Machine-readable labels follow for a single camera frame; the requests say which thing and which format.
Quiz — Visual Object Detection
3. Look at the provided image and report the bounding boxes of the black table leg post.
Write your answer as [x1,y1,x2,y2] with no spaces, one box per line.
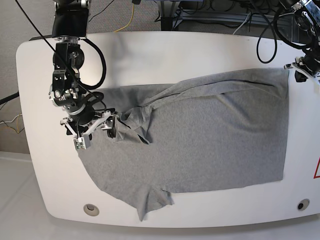
[160,16,179,32]

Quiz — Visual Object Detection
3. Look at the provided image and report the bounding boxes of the right table cable grommet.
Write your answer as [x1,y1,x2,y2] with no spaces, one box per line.
[297,198,310,211]

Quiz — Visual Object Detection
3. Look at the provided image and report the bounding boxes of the aluminium frame rail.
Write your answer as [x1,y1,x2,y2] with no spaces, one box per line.
[179,12,278,26]

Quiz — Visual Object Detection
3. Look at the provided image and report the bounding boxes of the left table cable grommet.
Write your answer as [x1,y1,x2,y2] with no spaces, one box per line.
[83,204,100,217]

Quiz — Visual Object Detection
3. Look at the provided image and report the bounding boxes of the yellow and white side cables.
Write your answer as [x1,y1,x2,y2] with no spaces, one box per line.
[0,113,23,135]

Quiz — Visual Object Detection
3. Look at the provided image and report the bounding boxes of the yellow floor cable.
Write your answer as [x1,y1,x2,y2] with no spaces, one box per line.
[114,3,135,33]

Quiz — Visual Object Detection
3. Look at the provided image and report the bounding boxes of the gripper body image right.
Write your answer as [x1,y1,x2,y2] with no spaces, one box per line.
[302,51,320,73]

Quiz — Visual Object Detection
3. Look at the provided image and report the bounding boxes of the grey T-shirt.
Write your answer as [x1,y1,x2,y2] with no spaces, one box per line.
[78,68,289,220]

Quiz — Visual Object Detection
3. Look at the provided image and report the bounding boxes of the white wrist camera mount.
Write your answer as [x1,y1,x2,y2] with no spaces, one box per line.
[284,56,320,87]
[60,108,117,150]

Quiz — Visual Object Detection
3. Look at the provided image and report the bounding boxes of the black bar behind table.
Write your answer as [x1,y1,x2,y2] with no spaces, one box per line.
[29,35,52,41]

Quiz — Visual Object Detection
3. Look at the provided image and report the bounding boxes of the red warning triangle sticker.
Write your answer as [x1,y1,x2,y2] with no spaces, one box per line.
[313,159,320,179]

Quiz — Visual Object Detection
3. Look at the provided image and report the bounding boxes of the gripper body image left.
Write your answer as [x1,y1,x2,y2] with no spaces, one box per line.
[65,106,103,135]

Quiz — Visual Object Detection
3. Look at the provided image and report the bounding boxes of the black rod at left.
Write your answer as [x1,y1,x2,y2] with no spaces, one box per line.
[0,91,20,105]

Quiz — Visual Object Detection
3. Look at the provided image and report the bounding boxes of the table cable grommet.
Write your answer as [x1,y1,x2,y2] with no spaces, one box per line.
[297,198,310,211]
[83,204,100,217]

